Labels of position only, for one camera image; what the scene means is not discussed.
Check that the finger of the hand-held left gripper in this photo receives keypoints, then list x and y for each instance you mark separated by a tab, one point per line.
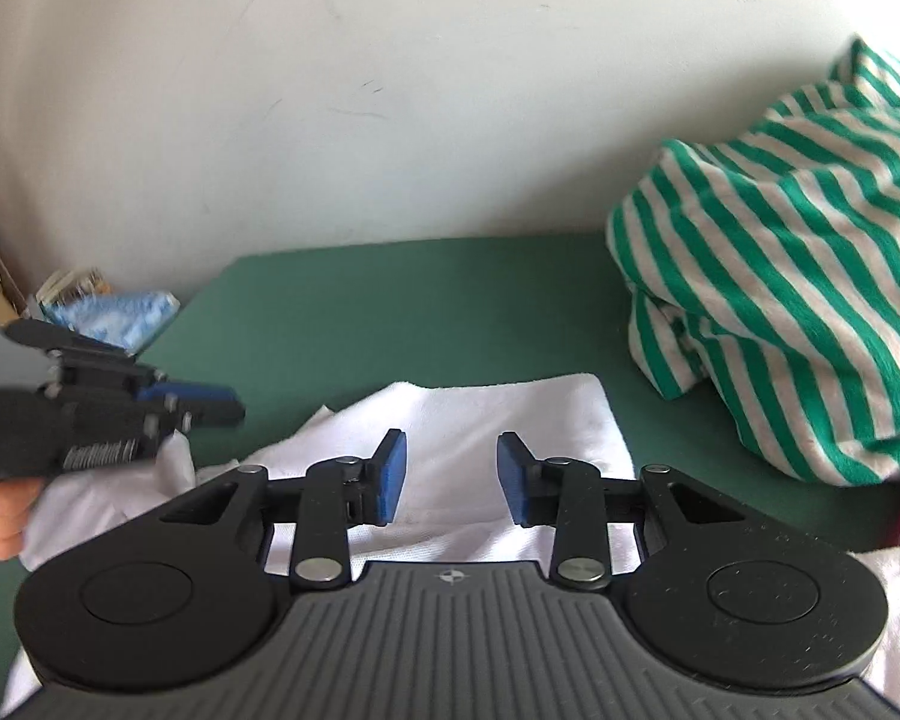
187	392
214	414

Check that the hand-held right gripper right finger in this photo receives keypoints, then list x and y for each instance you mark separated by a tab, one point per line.
511	476

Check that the blue patterned cloth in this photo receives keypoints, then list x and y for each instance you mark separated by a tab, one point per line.
112	315

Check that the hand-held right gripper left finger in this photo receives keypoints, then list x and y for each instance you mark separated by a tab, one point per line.
390	476

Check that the green white striped shirt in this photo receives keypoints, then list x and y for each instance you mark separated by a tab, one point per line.
780	255

